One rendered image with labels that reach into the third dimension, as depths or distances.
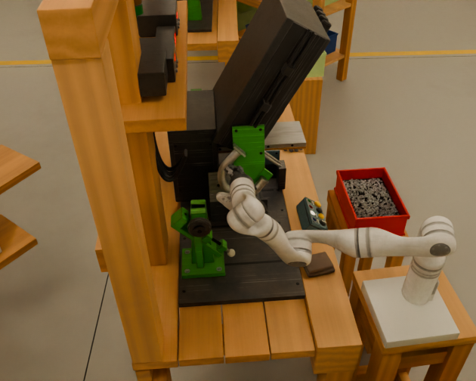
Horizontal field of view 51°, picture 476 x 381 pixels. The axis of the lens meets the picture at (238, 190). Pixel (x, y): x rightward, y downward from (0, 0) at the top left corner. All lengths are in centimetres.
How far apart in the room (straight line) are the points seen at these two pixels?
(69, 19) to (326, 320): 117
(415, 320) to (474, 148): 267
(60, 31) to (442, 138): 365
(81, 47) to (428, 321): 132
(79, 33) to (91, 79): 9
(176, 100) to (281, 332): 78
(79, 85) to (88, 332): 200
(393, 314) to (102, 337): 159
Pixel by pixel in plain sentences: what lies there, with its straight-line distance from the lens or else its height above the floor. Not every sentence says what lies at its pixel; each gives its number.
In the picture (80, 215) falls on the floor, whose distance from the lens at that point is 349.
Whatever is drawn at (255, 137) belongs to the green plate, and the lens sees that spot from 181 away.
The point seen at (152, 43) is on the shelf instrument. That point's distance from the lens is 159.
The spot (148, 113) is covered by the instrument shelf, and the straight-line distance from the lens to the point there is 137.
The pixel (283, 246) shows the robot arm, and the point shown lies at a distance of 149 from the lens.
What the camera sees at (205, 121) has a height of 124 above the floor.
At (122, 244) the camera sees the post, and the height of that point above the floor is 138.
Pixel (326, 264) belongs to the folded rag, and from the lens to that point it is 177.
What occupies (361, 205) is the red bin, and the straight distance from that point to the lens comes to 211.
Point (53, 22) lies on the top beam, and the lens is 93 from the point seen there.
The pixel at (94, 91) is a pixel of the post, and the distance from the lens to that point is 98.
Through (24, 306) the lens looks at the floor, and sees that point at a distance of 306.
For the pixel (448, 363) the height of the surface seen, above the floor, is 70.
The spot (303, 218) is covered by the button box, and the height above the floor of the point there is 93.
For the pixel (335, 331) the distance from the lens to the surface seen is 164.
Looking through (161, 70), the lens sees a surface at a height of 163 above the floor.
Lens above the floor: 223
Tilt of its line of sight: 40 degrees down
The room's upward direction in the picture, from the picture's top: 1 degrees counter-clockwise
